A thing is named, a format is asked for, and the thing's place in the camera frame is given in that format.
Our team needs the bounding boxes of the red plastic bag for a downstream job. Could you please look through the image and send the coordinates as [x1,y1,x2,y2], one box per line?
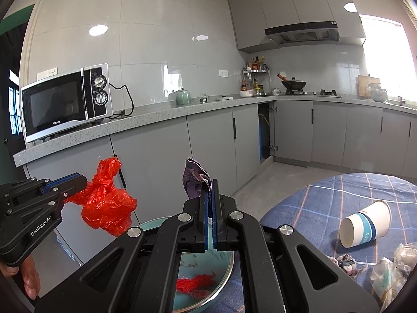
[64,157,137,237]

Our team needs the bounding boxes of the white blue paper cup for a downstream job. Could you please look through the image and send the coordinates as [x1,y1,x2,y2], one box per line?
[339,201,391,248]

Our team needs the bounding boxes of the clear patterned plastic bag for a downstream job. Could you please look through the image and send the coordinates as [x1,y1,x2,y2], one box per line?
[370,242,416,312]

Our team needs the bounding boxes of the purple snack wrapper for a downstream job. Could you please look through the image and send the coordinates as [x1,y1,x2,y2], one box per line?
[182,158,212,199]

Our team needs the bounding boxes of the red foam net sleeve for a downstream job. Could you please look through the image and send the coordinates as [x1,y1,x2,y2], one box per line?
[176,274,215,297]

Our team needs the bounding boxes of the teal trash basin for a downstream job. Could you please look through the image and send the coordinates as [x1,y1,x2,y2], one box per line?
[135,216,236,312]

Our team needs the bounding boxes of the person's left hand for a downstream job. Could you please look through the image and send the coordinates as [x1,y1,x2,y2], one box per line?
[0,255,41,300]

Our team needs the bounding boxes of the blue plaid tablecloth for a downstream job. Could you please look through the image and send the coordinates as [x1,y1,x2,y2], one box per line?
[224,172,417,313]

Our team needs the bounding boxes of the silver black microwave oven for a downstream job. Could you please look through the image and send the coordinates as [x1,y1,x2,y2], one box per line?
[21,64,113,143]

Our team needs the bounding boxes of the grey lower cabinets counter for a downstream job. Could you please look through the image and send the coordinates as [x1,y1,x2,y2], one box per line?
[13,93,417,264]

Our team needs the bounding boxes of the white bowl on counter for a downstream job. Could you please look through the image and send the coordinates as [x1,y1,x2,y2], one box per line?
[240,90,253,98]

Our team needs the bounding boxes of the gas stove burner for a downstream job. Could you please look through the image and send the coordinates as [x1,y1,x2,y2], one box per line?
[308,89,341,98]

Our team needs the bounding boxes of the black wok on stove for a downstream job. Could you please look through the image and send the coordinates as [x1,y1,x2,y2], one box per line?
[277,74,307,95]

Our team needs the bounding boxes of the metal spice rack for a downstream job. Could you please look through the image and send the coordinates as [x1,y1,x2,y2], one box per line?
[240,55,271,97]

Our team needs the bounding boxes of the wooden cutting board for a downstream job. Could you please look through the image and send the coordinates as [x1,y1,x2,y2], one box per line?
[356,75,380,99]

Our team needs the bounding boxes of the steel pot with lid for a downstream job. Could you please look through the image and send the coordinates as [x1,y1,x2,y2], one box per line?
[368,83,388,103]

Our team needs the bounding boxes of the black range hood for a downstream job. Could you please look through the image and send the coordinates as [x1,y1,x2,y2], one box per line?
[264,21,340,47]

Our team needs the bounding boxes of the grey upper cabinets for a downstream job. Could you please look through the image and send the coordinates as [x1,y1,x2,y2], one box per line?
[228,0,365,53]

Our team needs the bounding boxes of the black microwave power cable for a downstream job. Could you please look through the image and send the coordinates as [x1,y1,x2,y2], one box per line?
[107,83,135,119]

